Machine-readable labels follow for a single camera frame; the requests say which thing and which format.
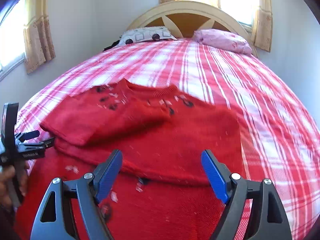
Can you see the white black patterned pillow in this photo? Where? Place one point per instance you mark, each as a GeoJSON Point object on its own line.
{"type": "Point", "coordinates": [145, 34]}

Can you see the beige patterned curtain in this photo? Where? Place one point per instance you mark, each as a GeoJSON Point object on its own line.
{"type": "Point", "coordinates": [261, 30]}

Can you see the pink pillow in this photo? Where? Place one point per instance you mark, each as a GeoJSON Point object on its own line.
{"type": "Point", "coordinates": [222, 40]}

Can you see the black object beside bed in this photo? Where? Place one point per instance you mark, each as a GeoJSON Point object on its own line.
{"type": "Point", "coordinates": [114, 44]}

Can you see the red knit sweater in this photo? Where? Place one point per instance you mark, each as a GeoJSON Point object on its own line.
{"type": "Point", "coordinates": [162, 191]}

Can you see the person's left hand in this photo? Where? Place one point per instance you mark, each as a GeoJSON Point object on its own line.
{"type": "Point", "coordinates": [7, 175]}

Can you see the cream wooden headboard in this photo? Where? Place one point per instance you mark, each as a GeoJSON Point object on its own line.
{"type": "Point", "coordinates": [182, 18]}

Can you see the beige side window curtain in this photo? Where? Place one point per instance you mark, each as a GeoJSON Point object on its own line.
{"type": "Point", "coordinates": [39, 48]}

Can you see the red white plaid bedspread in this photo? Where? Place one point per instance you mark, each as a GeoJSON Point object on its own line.
{"type": "Point", "coordinates": [279, 138]}

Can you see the side window with frame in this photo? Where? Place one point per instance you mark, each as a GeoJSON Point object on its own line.
{"type": "Point", "coordinates": [12, 39]}

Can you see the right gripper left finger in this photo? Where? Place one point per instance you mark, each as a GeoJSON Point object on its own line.
{"type": "Point", "coordinates": [55, 217]}

